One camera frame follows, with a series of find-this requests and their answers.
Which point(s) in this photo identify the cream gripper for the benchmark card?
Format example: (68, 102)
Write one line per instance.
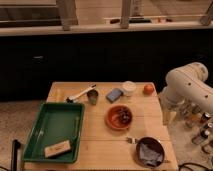
(168, 115)

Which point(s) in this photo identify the dark grape bunch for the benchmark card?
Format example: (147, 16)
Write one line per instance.
(125, 117)

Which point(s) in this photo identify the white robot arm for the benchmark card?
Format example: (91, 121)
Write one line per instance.
(186, 83)

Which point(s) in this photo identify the dark metal pan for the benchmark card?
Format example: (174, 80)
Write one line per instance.
(151, 142)

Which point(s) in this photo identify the orange fruit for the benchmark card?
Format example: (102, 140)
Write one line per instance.
(148, 89)

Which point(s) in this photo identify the dark spice bottle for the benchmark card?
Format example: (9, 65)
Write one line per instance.
(201, 137)

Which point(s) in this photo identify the grey cloth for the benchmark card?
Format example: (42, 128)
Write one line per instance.
(150, 156)

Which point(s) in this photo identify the white round container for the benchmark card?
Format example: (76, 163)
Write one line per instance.
(128, 88)

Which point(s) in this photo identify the orange bowl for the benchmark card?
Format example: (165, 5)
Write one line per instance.
(112, 118)

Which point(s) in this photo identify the blue sponge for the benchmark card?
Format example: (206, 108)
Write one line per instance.
(113, 95)

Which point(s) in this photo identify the small metal cup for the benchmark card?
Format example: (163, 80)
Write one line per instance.
(92, 96)

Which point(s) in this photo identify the green plastic tray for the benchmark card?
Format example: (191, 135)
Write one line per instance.
(55, 123)

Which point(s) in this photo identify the wooden block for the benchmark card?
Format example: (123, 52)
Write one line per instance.
(57, 149)

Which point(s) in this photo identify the black table leg post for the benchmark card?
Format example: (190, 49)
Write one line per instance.
(16, 146)

